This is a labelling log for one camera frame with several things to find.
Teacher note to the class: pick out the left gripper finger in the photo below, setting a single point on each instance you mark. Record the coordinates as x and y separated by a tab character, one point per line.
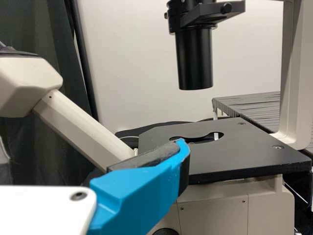
137	191

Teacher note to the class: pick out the cream microscope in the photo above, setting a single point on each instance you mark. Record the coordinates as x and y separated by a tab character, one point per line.
244	156

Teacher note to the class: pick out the black platform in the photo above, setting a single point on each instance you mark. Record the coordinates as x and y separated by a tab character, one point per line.
254	107

